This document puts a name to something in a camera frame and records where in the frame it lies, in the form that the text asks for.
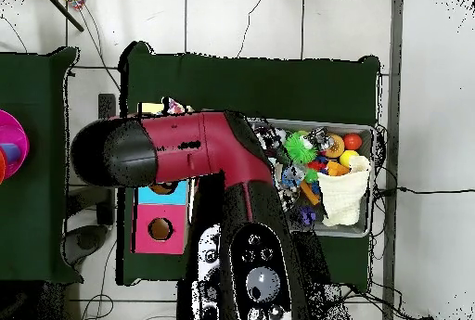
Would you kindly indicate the pink bowl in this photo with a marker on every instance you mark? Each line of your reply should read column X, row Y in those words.
column 16, row 138

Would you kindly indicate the large green spiky eyed ball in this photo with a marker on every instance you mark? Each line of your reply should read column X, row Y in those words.
column 297, row 148

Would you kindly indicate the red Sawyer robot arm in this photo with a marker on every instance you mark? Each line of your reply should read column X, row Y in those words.
column 207, row 145

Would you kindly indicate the wooden box with three holes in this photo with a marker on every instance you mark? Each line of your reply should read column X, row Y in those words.
column 174, row 223

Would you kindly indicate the black rod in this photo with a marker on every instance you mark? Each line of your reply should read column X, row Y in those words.
column 63, row 10

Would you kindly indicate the cream knitted cloth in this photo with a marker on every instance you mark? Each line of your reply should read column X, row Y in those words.
column 343, row 190

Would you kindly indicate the shallow mesh bin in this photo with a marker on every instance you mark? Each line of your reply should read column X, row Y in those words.
column 334, row 125

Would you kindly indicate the colourful patterned cloth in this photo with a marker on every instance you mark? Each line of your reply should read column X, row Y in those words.
column 174, row 106

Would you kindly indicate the dark green side tablecloth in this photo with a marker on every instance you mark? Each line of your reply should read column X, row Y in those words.
column 37, row 112

